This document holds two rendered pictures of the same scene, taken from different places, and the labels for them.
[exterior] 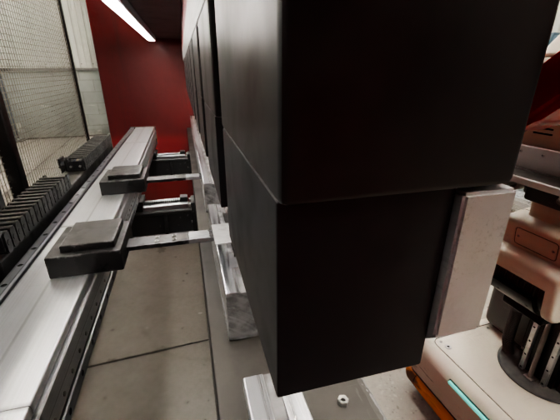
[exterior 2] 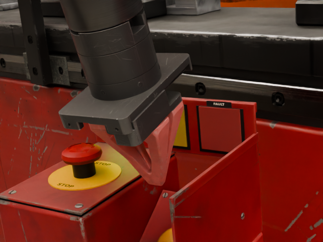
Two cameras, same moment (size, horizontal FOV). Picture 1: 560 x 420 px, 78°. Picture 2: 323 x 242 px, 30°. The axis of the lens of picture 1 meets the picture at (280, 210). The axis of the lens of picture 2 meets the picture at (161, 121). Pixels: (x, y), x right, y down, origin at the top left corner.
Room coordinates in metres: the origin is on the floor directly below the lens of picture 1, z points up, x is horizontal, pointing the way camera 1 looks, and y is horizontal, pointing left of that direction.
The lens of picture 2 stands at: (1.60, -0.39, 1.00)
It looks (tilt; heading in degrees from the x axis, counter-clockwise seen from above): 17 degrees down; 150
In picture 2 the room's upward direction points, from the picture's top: 6 degrees counter-clockwise
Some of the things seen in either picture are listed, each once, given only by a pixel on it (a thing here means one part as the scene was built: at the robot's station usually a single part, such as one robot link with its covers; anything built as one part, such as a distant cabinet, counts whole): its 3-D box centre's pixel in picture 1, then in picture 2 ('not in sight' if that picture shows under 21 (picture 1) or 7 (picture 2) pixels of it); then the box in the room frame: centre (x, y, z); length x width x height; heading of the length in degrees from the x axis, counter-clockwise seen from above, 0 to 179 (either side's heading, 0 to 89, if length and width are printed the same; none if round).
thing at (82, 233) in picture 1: (138, 238); not in sight; (0.55, 0.25, 1.01); 0.26 x 0.12 x 0.05; 105
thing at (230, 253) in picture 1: (230, 234); not in sight; (0.61, 0.10, 0.99); 0.20 x 0.03 x 0.03; 15
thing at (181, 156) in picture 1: (128, 165); not in sight; (1.79, 0.81, 0.81); 0.64 x 0.08 x 0.14; 105
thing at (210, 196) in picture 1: (200, 144); not in sight; (1.80, 0.42, 0.92); 1.67 x 0.06 x 0.10; 15
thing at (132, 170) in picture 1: (154, 176); not in sight; (0.93, 0.35, 1.01); 0.26 x 0.12 x 0.05; 105
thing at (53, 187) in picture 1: (30, 206); not in sight; (0.68, 0.53, 1.02); 0.37 x 0.06 x 0.04; 15
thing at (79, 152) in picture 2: not in sight; (83, 163); (1.08, -0.19, 0.79); 0.04 x 0.04 x 0.04
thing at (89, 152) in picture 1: (92, 150); not in sight; (1.22, 0.68, 1.02); 0.44 x 0.06 x 0.04; 15
